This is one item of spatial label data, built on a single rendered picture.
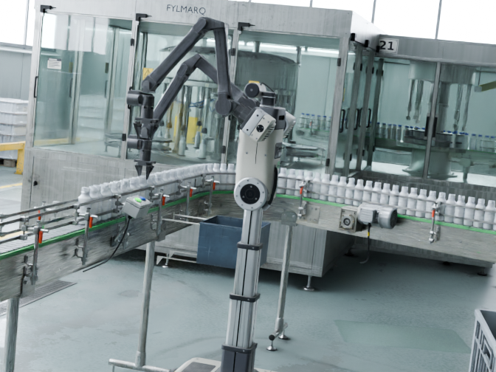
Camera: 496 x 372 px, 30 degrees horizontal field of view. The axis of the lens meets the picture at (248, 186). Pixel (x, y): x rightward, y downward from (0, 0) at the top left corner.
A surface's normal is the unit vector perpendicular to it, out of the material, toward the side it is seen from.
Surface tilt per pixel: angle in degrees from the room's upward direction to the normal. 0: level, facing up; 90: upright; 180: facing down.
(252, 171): 101
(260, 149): 90
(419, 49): 90
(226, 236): 90
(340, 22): 90
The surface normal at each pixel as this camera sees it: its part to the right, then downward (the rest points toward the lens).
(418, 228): -0.54, 0.04
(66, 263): 0.96, 0.13
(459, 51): -0.26, 0.08
